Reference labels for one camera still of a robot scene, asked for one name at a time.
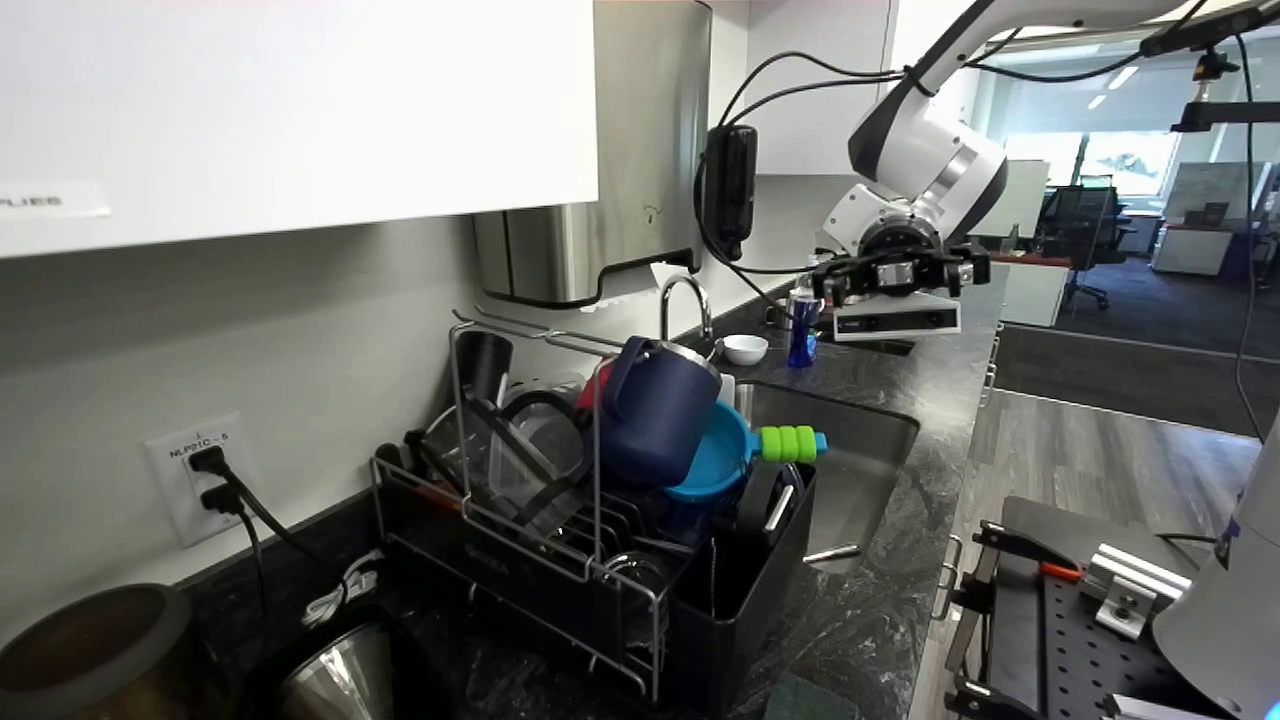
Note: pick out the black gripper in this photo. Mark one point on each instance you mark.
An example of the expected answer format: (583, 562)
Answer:
(901, 263)

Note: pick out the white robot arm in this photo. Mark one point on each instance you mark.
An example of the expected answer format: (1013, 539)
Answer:
(934, 160)

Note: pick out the blue dish soap bottle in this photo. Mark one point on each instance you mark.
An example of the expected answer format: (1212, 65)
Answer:
(800, 334)

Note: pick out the stainless steel sink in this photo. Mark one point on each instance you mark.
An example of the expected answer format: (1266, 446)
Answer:
(855, 454)

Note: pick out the black dish rack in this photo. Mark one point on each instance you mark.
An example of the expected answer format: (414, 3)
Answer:
(721, 601)

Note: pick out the small white bowl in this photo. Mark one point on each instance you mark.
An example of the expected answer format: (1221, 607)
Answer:
(746, 350)

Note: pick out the black office chair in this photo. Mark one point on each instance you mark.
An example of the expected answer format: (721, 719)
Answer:
(1083, 223)

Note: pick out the white tall cabinet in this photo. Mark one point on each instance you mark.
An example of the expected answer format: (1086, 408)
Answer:
(800, 80)

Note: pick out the chrome faucet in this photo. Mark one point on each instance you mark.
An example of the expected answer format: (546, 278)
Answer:
(664, 302)

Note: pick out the blue plastic bowl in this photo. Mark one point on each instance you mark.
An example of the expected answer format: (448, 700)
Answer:
(726, 463)

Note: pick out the orange black marker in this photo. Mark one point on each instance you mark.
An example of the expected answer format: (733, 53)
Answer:
(1033, 557)

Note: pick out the steel paper towel dispenser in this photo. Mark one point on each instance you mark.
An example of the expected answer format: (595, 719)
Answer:
(602, 160)

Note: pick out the black mounting board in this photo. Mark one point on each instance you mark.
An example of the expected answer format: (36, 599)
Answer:
(1065, 641)

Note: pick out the clear glass lid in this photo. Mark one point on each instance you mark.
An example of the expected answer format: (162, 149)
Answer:
(534, 454)

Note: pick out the white upper cabinet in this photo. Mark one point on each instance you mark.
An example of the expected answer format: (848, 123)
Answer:
(267, 123)

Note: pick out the steel funnel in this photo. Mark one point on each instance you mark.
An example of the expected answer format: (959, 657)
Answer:
(342, 683)

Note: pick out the black power plug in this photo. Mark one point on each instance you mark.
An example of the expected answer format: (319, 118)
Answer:
(222, 501)
(207, 464)

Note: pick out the brown bowl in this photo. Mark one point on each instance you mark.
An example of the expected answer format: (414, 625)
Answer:
(87, 662)

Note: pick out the black wall soap dispenser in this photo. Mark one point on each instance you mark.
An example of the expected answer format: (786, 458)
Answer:
(728, 185)

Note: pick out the silver metal bracket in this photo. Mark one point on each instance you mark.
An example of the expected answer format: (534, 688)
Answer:
(1135, 585)

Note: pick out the white wall outlet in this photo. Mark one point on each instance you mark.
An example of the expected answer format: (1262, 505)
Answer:
(164, 501)

